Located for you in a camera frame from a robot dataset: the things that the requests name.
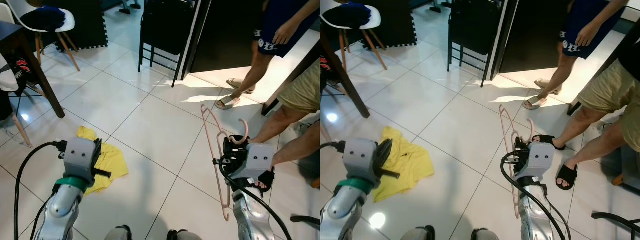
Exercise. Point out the person in khaki shorts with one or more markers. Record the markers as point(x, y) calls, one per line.
point(300, 92)
point(605, 92)

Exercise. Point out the white chair wooden legs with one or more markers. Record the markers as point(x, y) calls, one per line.
point(15, 12)
point(6, 82)
point(376, 20)

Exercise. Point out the black garment red print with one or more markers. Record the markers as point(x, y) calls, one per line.
point(15, 70)
point(327, 70)

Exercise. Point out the dark wooden table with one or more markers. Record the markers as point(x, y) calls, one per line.
point(345, 77)
point(10, 37)

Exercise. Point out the black foam mat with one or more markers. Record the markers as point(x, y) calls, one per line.
point(90, 25)
point(400, 25)

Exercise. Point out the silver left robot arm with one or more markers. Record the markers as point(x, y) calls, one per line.
point(342, 212)
point(62, 207)

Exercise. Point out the black door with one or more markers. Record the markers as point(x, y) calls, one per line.
point(532, 35)
point(225, 35)

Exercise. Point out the black trim strip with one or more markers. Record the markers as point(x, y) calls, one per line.
point(575, 107)
point(272, 100)

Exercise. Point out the navy garment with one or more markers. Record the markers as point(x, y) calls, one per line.
point(352, 15)
point(42, 19)

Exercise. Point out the robot right leg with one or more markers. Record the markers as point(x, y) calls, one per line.
point(184, 235)
point(487, 235)

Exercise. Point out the black folding chair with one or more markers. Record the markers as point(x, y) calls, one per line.
point(165, 25)
point(472, 27)

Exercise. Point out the yellow shirt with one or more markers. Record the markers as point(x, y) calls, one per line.
point(112, 162)
point(410, 165)

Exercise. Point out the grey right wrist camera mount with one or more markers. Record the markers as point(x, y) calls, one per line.
point(535, 162)
point(260, 160)

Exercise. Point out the black drying rack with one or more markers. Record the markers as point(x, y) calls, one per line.
point(305, 219)
point(615, 216)

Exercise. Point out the robot left leg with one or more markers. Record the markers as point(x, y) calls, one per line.
point(416, 234)
point(119, 233)

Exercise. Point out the grey case orange feet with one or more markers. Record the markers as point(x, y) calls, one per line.
point(627, 170)
point(309, 167)

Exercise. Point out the black office chair base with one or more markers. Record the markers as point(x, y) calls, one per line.
point(440, 6)
point(130, 6)

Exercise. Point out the person in blue shorts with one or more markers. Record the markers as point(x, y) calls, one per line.
point(567, 65)
point(262, 65)

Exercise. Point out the robot leg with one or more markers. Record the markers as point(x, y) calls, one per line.
point(487, 235)
point(184, 235)
point(119, 233)
point(416, 234)

